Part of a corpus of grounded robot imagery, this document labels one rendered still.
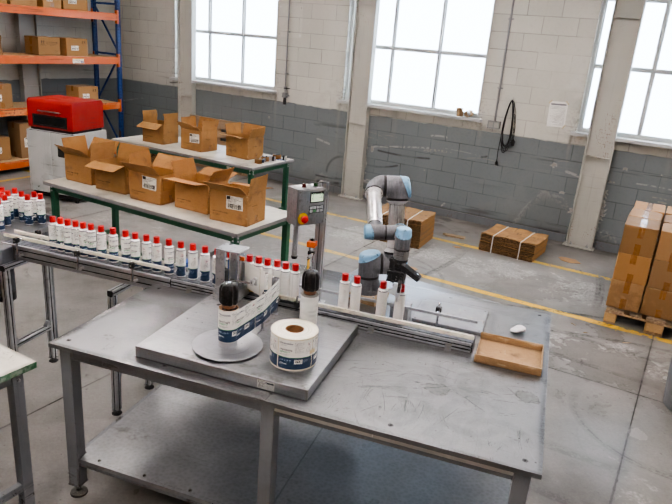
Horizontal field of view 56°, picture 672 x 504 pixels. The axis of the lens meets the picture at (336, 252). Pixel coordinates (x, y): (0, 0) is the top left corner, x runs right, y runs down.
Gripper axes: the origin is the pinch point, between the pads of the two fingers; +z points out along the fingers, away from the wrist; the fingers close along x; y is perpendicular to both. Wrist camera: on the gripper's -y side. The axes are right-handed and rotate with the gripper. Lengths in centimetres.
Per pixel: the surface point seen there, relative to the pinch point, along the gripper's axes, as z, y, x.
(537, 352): 18, -68, -10
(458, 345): 15.8, -31.8, 5.6
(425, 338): 16.0, -15.8, 5.5
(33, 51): -61, 659, -469
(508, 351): 18, -55, -5
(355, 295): 2.7, 21.9, 2.6
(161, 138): 18, 390, -381
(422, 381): 19, -22, 42
